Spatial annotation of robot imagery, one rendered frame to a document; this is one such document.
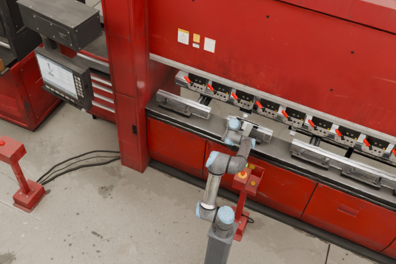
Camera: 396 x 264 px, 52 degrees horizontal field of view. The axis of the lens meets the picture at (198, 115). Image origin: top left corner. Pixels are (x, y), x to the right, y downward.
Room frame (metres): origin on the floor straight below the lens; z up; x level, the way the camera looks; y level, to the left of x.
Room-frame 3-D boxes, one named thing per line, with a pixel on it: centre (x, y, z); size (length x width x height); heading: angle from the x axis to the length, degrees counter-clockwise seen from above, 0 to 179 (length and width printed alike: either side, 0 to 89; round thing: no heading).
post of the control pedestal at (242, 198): (1.91, -0.44, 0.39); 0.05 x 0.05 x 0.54; 70
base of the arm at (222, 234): (1.43, -0.25, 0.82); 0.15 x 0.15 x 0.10
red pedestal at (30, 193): (1.97, 1.51, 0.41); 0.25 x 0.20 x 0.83; 159
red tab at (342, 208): (1.79, -1.28, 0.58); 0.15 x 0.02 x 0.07; 69
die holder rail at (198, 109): (2.50, 0.14, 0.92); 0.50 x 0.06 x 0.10; 69
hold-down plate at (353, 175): (1.90, -1.30, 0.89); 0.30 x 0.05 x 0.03; 69
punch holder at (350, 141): (2.03, -1.10, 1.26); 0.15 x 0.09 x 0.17; 69
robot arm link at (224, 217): (1.43, -0.25, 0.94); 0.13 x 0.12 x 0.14; 75
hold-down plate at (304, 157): (2.04, -0.92, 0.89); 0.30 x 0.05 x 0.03; 69
